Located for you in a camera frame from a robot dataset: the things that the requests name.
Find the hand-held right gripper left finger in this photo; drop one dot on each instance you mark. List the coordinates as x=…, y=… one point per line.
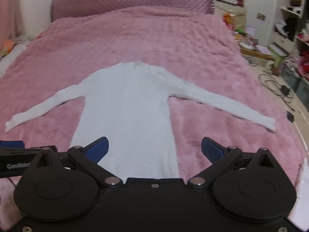
x=98, y=148

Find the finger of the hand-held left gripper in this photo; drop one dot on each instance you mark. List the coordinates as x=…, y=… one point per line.
x=12, y=144

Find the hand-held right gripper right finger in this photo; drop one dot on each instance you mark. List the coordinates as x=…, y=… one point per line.
x=212, y=151

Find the white knit sweater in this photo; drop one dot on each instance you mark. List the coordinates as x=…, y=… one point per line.
x=130, y=116

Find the white cloth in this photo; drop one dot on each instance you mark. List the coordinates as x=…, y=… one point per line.
x=301, y=198

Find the low wooden table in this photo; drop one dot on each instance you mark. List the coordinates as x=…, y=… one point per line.
x=256, y=52

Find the grey storage bins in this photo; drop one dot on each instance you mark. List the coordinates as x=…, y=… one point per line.
x=297, y=82

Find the green storage box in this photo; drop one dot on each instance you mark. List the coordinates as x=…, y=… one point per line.
x=277, y=55

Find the pink fluffy blanket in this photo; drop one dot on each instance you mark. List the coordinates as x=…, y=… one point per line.
x=149, y=41

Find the red hanging decoration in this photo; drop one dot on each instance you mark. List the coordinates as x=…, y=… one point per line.
x=228, y=20

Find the pink curtain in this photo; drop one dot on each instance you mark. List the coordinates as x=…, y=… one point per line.
x=9, y=7

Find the beige nightstand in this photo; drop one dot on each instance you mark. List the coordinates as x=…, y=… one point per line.
x=231, y=9

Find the pink quilted headboard cover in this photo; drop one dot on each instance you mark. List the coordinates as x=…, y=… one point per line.
x=130, y=0

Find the white shelf unit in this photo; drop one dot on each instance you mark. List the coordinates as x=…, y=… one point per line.
x=292, y=7

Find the wall socket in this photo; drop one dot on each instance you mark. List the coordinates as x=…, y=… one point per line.
x=261, y=17

